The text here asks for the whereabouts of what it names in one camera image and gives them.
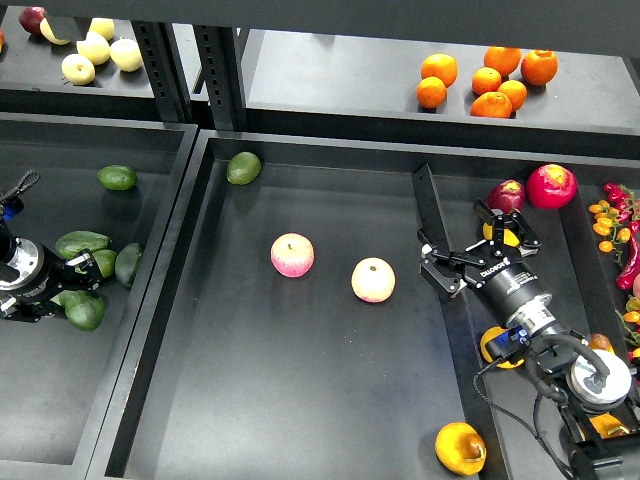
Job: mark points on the orange top right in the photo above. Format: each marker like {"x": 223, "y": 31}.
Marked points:
{"x": 539, "y": 67}

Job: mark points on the small orange right centre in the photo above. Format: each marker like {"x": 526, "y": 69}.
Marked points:
{"x": 516, "y": 91}

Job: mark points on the black tray divider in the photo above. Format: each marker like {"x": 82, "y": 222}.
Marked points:
{"x": 461, "y": 339}

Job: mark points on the yellow pink apple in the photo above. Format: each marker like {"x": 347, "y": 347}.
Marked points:
{"x": 373, "y": 280}

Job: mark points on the black centre tray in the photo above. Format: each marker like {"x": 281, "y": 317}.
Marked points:
{"x": 247, "y": 374}

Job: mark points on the green avocado upper left tray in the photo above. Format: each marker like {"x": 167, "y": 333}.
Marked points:
{"x": 117, "y": 177}

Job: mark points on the yellow pear by divider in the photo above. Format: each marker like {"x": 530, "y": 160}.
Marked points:
{"x": 498, "y": 343}

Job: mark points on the orange front of group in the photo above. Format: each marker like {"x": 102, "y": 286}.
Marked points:
{"x": 492, "y": 105}

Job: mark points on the pale yellow pear front left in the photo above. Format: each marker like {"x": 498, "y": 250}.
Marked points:
{"x": 78, "y": 70}

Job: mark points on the orange top centre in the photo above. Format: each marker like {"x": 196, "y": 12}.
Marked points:
{"x": 505, "y": 60}

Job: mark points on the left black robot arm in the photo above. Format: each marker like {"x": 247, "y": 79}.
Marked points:
{"x": 11, "y": 205}

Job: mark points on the green avocado at tray corner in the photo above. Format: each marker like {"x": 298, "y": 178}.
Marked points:
{"x": 243, "y": 168}

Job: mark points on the green avocado middle of cluster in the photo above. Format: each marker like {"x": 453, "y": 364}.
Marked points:
{"x": 106, "y": 259}

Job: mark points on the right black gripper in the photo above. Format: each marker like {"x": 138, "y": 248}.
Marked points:
{"x": 507, "y": 287}

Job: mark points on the large red apple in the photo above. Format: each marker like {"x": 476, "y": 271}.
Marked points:
{"x": 551, "y": 186}

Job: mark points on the pale yellow pear right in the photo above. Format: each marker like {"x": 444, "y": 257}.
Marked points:
{"x": 126, "y": 54}

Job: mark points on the dark avocado at tray wall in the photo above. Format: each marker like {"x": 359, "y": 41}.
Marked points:
{"x": 127, "y": 264}

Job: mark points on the pale yellow pear behind tag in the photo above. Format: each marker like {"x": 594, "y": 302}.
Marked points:
{"x": 48, "y": 33}

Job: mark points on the pink red apple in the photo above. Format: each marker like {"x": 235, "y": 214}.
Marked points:
{"x": 292, "y": 255}

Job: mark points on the red chili pepper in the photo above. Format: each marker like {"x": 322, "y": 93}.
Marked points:
{"x": 626, "y": 278}

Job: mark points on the dark red apple on shelf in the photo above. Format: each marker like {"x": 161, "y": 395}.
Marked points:
{"x": 30, "y": 19}

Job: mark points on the black left tray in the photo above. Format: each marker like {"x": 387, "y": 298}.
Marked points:
{"x": 58, "y": 382}

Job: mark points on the pale yellow pear centre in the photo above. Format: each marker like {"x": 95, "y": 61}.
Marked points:
{"x": 95, "y": 48}

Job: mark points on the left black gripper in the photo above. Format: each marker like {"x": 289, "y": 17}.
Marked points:
{"x": 30, "y": 272}

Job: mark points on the yellow pear with brown tip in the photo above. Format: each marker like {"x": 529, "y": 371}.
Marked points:
{"x": 599, "y": 341}

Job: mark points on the cherry tomato vine bunch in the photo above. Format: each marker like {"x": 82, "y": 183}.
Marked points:
{"x": 615, "y": 220}

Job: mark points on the black shelf upright post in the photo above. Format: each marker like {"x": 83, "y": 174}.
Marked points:
{"x": 221, "y": 71}

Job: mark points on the orange lower left of group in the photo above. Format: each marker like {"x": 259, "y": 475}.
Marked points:
{"x": 431, "y": 92}

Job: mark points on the small orange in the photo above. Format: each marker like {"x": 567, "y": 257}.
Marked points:
{"x": 516, "y": 91}
{"x": 486, "y": 79}

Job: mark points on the black tray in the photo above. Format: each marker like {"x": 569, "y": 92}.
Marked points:
{"x": 247, "y": 374}
{"x": 58, "y": 382}

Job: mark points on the pale yellow pear back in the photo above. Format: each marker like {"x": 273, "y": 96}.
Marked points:
{"x": 104, "y": 27}

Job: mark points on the dark green avocado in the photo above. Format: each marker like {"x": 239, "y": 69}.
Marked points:
{"x": 83, "y": 309}

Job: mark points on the orange of group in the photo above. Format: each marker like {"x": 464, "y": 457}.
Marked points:
{"x": 492, "y": 105}
{"x": 431, "y": 92}
{"x": 442, "y": 66}

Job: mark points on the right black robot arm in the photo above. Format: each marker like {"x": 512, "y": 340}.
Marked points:
{"x": 593, "y": 389}

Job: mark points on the orange top left of group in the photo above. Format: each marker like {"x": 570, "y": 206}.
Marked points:
{"x": 442, "y": 66}

